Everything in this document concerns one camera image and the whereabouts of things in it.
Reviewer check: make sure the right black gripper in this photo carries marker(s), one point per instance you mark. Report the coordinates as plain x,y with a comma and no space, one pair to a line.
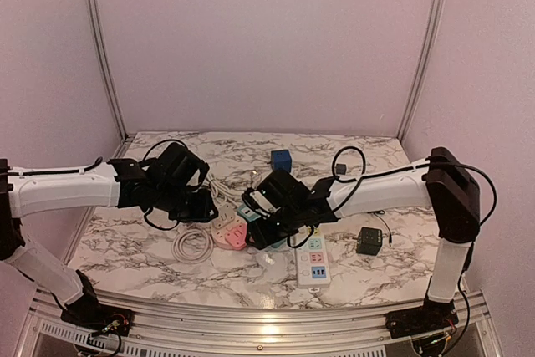
262,236

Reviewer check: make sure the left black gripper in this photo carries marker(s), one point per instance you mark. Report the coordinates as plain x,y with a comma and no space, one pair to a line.
201,213

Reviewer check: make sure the white plug adapter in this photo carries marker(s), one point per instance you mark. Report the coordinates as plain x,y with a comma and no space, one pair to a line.
226,214

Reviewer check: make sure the pink square plug adapter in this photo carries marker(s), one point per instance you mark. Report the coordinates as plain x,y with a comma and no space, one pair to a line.
236,237

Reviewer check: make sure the blue cube socket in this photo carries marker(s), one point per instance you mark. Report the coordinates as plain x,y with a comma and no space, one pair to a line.
281,160

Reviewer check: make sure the white long power strip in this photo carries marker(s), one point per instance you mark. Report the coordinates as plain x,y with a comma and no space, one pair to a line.
311,260

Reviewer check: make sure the dark grey USB charger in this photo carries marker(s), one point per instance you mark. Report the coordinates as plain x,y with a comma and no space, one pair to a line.
340,169

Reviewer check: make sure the dark green cube socket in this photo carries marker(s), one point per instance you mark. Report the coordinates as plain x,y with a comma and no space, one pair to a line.
369,241

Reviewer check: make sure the teal power strip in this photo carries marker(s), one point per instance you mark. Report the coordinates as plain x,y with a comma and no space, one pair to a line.
247,213

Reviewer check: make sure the pink round power strip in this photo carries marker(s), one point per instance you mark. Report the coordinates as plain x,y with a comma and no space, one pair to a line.
218,231

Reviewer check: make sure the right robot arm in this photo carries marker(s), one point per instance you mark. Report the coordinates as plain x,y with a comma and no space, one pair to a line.
440,182

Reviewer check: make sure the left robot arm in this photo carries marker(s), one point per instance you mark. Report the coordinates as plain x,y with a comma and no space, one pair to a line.
174,187

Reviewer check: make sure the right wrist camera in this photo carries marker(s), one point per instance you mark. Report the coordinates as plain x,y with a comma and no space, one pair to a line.
281,190

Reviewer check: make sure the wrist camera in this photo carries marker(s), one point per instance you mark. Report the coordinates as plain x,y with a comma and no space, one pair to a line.
179,167
281,190

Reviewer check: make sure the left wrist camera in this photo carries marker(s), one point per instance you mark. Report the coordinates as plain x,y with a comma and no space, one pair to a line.
179,167

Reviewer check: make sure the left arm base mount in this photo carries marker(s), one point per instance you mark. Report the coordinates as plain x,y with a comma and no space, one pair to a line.
104,316

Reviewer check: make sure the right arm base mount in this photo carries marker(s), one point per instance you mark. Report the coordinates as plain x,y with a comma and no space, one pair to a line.
410,322

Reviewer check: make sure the front aluminium rail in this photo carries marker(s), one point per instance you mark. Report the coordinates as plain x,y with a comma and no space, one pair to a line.
176,329

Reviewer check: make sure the left aluminium frame post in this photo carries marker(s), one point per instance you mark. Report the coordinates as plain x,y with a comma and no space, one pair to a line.
105,69

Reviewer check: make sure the aluminium frame post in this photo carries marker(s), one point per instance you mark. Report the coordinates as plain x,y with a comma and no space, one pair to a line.
432,28
105,69

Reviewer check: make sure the right aluminium frame post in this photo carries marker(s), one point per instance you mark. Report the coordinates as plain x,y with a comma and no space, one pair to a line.
432,28

